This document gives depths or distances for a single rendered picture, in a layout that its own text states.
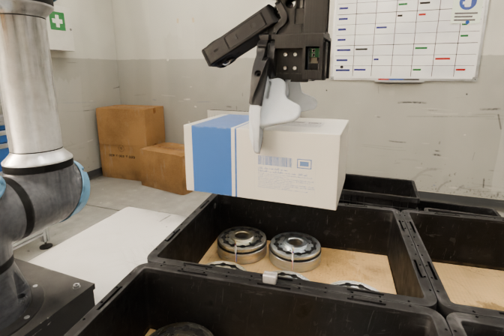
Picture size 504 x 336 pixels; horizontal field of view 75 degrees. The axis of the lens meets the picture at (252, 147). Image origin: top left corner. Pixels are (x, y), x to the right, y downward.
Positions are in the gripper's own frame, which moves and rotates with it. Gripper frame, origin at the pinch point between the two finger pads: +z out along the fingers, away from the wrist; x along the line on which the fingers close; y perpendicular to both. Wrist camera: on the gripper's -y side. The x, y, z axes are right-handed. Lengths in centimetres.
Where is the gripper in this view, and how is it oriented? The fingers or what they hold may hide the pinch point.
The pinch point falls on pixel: (269, 141)
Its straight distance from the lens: 46.0
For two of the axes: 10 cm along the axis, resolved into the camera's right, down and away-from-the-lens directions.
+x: 3.5, -2.1, 9.1
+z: -0.1, 9.7, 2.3
